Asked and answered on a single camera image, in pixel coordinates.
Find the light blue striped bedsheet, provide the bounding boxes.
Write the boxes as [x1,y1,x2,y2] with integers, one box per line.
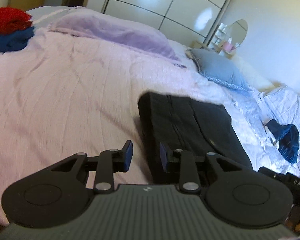
[165,38,300,181]

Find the white mirrored wardrobe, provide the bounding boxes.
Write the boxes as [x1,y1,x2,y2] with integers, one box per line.
[85,0,231,47]

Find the red folded garment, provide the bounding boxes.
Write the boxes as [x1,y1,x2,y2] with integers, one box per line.
[0,7,32,35]

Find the blue grey pillow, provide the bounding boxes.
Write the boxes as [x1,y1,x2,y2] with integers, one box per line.
[188,48,250,91]

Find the pink vanity table items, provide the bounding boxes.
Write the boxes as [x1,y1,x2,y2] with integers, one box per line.
[191,23,236,59]

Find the blue folded garment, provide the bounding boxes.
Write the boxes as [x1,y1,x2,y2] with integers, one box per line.
[0,27,34,53]

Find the lavender blanket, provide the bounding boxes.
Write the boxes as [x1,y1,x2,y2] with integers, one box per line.
[49,7,185,68]

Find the oval vanity mirror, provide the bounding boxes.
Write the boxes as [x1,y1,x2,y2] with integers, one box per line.
[227,19,248,49]

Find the pink bed quilt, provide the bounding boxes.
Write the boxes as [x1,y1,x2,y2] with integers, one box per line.
[0,27,241,227]

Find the dark blue striped garment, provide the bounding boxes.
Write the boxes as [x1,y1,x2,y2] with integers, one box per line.
[266,119,300,164]

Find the black garment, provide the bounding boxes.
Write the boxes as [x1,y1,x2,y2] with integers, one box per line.
[138,92,253,184]

